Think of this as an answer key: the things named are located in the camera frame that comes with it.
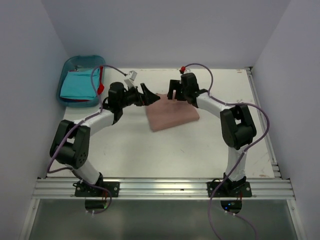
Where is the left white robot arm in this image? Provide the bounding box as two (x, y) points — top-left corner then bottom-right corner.
(49, 82), (161, 197)

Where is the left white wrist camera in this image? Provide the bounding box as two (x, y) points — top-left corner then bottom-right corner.
(124, 70), (138, 89)

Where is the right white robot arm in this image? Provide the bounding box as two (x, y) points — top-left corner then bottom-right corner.
(167, 72), (257, 197)

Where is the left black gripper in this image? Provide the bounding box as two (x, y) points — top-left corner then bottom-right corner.
(118, 82), (159, 108)

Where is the pink t shirt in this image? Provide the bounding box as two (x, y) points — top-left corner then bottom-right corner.
(145, 93), (200, 132)

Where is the teal plastic bin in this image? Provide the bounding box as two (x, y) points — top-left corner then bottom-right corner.
(56, 55), (106, 108)

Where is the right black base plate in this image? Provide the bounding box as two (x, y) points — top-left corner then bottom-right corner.
(206, 177), (253, 198)

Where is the aluminium rail frame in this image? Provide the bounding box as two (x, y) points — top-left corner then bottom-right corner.
(32, 177), (295, 200)

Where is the turquoise folded t shirt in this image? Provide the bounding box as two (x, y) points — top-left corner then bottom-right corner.
(59, 68), (97, 101)

